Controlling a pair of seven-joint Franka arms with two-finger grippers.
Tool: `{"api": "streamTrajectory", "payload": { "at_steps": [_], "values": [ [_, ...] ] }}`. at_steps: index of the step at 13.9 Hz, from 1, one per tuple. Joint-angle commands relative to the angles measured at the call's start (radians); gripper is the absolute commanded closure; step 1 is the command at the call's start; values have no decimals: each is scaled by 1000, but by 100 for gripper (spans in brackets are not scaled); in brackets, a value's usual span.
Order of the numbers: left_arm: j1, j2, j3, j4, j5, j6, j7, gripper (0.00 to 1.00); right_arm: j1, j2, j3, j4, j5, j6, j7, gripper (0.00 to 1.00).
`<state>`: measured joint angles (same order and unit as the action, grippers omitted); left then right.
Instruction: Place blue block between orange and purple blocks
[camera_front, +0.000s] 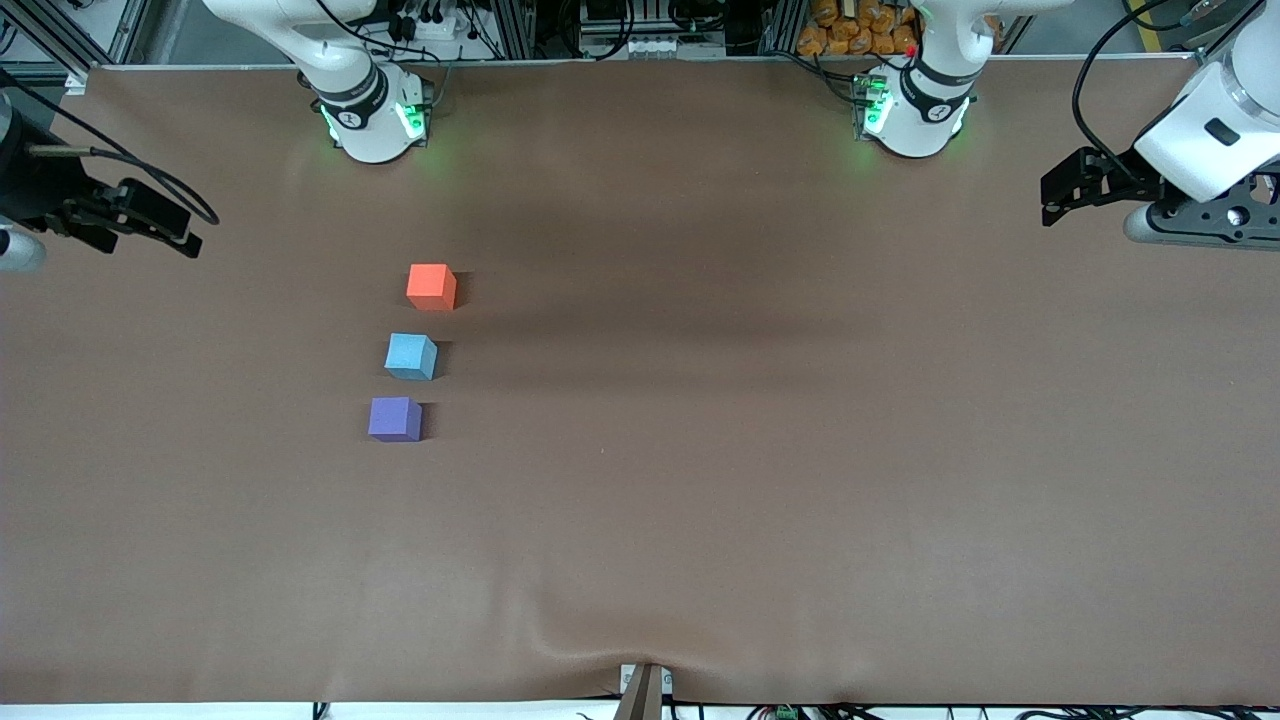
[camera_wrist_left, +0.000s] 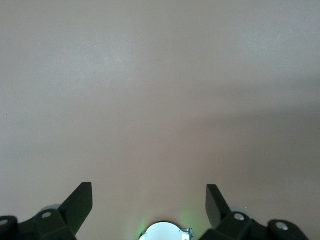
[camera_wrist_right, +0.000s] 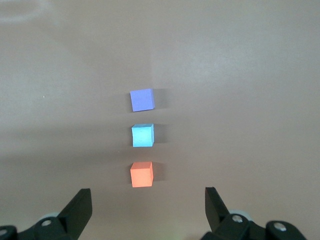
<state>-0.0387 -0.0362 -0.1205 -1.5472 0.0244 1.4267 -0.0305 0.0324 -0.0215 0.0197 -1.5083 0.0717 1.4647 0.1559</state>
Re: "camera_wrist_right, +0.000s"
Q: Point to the orange foam block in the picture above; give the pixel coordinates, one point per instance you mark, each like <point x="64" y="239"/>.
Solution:
<point x="141" y="176"/>

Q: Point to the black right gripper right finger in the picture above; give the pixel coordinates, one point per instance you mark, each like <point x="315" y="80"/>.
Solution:
<point x="220" y="217"/>

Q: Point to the purple foam block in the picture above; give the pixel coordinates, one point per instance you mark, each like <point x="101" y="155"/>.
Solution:
<point x="142" y="100"/>

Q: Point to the brown table cover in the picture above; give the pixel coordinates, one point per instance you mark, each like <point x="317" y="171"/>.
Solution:
<point x="237" y="100"/>

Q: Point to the light blue foam block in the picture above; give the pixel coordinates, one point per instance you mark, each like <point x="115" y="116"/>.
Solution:
<point x="142" y="136"/>

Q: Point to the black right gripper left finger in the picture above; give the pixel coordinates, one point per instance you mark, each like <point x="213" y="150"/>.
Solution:
<point x="72" y="215"/>

